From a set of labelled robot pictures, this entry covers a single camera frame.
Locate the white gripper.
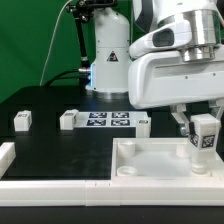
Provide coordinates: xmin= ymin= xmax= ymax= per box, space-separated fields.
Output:
xmin=128 ymin=46 xmax=224 ymax=136

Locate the white square table top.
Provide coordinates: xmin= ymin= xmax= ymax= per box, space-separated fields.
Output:
xmin=111 ymin=138 xmax=224 ymax=180

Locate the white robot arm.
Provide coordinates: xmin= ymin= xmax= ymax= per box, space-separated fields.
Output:
xmin=87 ymin=0 xmax=224 ymax=134

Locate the paper sheet with markers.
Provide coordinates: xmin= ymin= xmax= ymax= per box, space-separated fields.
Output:
xmin=75 ymin=111 xmax=150 ymax=128

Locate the black cable bundle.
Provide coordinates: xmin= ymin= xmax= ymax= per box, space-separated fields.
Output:
xmin=44 ymin=68 xmax=92 ymax=88

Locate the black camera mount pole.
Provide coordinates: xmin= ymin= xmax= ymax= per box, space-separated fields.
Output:
xmin=66 ymin=0 xmax=118 ymax=69

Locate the grey cable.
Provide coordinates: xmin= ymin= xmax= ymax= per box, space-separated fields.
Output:
xmin=39 ymin=0 xmax=73 ymax=87

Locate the white U-shaped boundary wall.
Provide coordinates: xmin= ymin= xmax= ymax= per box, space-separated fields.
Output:
xmin=0 ymin=143 xmax=224 ymax=206

